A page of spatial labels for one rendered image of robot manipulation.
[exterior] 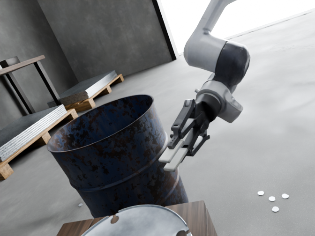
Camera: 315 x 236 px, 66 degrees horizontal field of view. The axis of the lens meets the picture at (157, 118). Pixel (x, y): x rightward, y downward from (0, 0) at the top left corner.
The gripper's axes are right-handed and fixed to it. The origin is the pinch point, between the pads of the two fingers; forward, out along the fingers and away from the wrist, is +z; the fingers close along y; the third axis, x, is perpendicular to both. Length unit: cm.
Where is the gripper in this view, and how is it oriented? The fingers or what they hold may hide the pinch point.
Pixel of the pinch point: (173, 155)
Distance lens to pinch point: 56.4
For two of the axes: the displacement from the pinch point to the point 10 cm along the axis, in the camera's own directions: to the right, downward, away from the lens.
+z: -5.2, 6.2, -5.9
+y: -4.2, -7.9, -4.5
